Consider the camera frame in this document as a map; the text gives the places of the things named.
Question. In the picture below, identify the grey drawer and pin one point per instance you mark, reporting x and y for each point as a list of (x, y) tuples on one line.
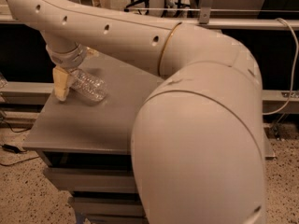
[(107, 207), (86, 180)]

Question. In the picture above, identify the metal railing with glass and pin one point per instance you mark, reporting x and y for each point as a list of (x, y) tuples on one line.
[(244, 24)]

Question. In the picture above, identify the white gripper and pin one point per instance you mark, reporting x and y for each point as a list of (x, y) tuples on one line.
[(65, 60)]

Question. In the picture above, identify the upper grey drawer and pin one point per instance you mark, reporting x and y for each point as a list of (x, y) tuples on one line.
[(86, 180)]

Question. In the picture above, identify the lower grey drawer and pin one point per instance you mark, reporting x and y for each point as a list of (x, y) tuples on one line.
[(107, 207)]

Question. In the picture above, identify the clear plastic water bottle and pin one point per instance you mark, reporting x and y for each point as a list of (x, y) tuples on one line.
[(92, 87)]

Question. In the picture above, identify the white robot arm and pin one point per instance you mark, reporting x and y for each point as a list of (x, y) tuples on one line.
[(197, 142)]

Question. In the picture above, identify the black power adapter with cable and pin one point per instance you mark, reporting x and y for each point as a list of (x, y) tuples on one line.
[(15, 149)]

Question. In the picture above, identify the grey drawer cabinet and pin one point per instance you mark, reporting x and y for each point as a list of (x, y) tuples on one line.
[(79, 134)]

